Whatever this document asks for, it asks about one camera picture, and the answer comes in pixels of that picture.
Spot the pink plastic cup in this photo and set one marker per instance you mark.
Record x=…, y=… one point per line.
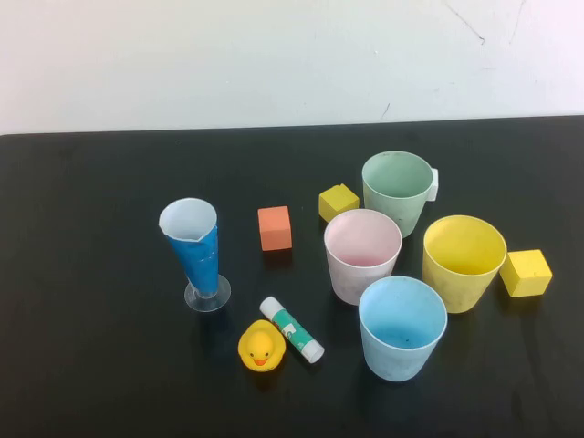
x=351, y=283

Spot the light green plastic cup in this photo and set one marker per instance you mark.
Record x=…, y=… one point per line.
x=392, y=216

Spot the yellow plastic cup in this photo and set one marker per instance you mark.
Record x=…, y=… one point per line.
x=461, y=292

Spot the orange cube block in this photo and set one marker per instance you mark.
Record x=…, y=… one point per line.
x=275, y=230

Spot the yellow cube with chipped edge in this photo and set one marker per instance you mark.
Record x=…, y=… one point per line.
x=337, y=198

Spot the clear glass with blue paper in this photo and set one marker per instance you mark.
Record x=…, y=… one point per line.
x=196, y=260

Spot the white and green glue stick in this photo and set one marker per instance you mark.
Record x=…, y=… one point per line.
x=294, y=330

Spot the yellow rubber duck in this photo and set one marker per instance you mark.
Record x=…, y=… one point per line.
x=261, y=347

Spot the white cube block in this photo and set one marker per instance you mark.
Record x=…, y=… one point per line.
x=434, y=184

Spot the light blue plastic cup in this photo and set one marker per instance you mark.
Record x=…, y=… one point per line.
x=394, y=362

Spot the yellow cube block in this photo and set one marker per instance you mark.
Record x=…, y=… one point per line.
x=527, y=274

